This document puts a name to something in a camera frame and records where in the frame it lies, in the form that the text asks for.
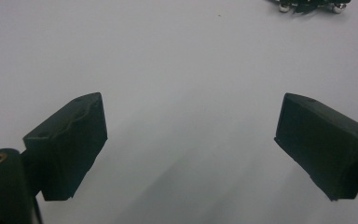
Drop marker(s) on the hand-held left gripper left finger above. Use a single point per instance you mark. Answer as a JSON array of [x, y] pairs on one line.
[[68, 146]]

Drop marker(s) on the white board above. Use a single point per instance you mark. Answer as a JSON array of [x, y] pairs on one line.
[[180, 62]]

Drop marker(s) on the oval beaded mirror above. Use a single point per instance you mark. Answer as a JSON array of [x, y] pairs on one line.
[[307, 4]]

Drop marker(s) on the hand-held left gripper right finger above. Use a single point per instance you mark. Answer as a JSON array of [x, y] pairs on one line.
[[326, 146]]

